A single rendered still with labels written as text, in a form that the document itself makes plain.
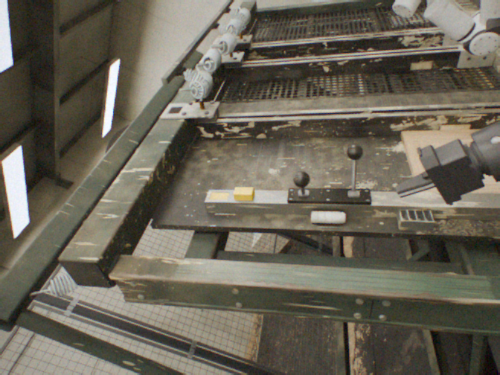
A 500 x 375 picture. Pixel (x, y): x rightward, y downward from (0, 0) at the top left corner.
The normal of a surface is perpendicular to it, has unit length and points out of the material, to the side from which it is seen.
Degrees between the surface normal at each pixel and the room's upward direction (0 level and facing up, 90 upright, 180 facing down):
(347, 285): 60
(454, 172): 90
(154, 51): 90
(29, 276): 90
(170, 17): 90
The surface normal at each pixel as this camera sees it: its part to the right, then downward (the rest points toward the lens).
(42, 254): 0.38, -0.65
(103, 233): -0.13, -0.76
